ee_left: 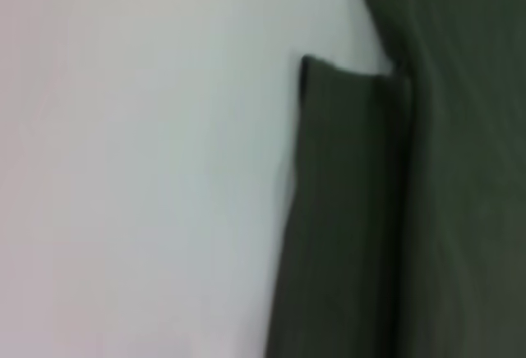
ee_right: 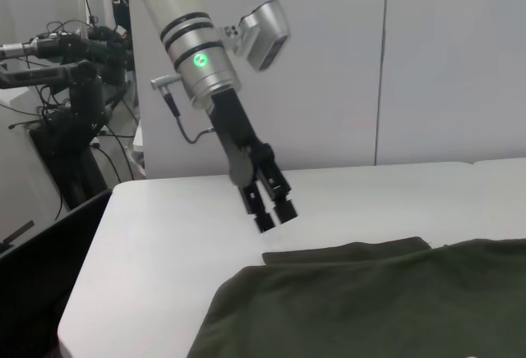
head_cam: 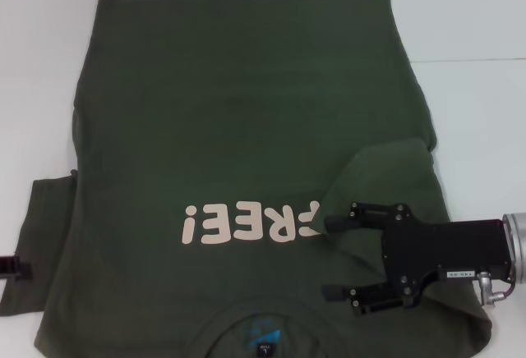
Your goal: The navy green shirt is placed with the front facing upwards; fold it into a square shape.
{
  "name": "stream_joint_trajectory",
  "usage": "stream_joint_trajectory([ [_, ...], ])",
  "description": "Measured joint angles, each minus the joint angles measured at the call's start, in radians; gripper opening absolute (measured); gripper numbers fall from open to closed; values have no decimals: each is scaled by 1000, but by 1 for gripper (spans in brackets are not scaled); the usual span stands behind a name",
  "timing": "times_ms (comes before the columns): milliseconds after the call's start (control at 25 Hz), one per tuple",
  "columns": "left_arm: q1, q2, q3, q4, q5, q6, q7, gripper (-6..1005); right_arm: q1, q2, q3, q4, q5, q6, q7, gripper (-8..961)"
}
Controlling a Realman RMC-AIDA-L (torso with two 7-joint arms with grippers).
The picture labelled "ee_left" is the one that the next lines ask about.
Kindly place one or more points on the dark green FREE t-shirt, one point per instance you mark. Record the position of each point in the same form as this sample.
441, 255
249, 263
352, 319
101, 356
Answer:
452, 169

